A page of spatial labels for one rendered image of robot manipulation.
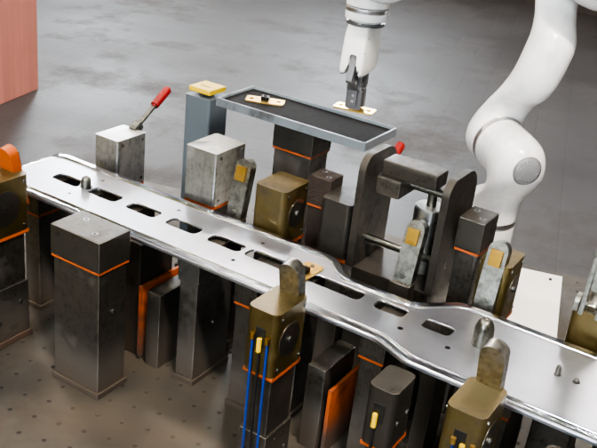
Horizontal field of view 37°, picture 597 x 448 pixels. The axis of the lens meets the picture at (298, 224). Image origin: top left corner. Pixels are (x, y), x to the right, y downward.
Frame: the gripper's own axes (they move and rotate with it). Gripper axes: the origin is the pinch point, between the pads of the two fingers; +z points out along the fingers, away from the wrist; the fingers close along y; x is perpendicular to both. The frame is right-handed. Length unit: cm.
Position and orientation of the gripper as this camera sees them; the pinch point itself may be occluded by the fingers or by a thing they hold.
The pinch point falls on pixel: (355, 97)
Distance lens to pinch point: 183.6
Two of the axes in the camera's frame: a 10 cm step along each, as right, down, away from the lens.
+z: -1.0, 9.0, 4.3
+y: -3.9, 3.6, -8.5
